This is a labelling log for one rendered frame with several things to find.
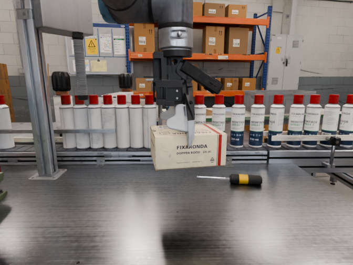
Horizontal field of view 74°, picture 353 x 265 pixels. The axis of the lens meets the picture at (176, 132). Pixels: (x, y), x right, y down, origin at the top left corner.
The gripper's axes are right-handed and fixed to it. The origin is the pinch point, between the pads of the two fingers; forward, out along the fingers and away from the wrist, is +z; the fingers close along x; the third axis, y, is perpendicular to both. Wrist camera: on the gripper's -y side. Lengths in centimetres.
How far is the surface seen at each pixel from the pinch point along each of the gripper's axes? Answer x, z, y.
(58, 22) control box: -26, -30, 32
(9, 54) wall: -477, -63, 239
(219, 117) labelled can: -28.7, 0.4, -19.8
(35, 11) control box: -24, -33, 37
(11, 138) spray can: -44, 8, 58
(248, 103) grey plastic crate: -182, 14, -112
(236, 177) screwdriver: -7.9, 15.2, -17.6
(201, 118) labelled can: -30.0, 0.7, -13.3
